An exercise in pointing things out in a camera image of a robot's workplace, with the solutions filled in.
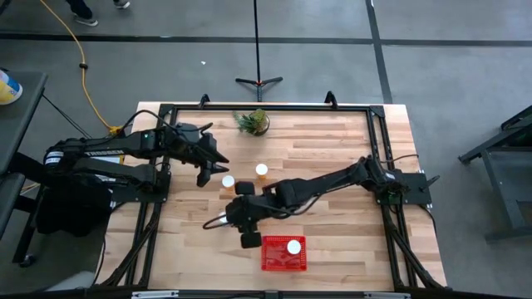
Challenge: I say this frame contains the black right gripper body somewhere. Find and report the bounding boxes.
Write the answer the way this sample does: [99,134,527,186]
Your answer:
[226,181,269,249]

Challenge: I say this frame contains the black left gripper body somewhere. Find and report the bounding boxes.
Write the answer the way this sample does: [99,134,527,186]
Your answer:
[176,122,219,188]

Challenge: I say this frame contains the red plastic basket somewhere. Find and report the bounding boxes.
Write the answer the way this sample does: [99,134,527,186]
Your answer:
[260,235,308,272]

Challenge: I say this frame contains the succulent plant in dark pot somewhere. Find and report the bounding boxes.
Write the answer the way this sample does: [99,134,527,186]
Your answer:
[232,108,271,137]

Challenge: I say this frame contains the black tripod stand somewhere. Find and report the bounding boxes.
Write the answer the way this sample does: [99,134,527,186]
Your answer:
[234,0,284,103]

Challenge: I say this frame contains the black bag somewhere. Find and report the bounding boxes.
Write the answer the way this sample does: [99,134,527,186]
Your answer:
[35,186,114,238]

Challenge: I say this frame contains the person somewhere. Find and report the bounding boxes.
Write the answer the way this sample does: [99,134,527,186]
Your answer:
[65,0,131,27]

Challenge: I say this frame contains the grey side table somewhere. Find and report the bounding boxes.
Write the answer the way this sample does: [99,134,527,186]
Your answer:
[0,70,49,175]

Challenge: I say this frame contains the yellow blue white container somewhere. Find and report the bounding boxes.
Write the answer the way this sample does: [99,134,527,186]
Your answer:
[0,69,24,106]

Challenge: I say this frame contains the dark metal cart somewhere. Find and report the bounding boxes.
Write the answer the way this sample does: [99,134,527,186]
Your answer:
[457,105,532,244]

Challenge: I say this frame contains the black metal table frame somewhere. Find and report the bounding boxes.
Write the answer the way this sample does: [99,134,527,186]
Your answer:
[93,102,450,292]

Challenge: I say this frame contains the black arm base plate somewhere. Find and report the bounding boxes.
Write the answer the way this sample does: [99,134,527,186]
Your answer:
[108,169,172,204]
[376,172,441,206]

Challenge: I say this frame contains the yellow floor cable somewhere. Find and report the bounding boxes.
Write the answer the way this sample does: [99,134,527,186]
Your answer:
[39,0,125,137]

